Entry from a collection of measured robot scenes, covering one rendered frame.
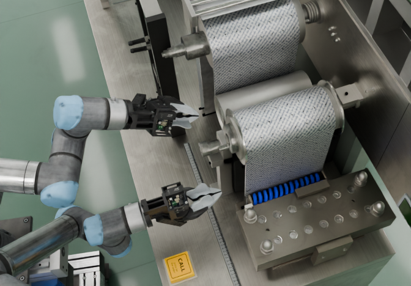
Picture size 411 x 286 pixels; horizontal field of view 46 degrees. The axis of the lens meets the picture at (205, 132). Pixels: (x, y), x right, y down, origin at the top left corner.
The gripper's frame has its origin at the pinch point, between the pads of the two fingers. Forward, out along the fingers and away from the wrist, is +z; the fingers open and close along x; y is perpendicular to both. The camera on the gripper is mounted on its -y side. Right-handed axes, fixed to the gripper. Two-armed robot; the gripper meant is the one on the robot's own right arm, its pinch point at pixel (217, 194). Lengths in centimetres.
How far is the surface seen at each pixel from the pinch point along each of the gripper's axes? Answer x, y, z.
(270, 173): -0.2, 2.6, 15.0
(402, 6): 3, 51, 41
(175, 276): -12.4, -16.5, -17.3
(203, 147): 8.9, 10.8, -0.3
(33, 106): 139, -109, -71
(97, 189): 73, -109, -46
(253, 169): -0.3, 8.2, 10.1
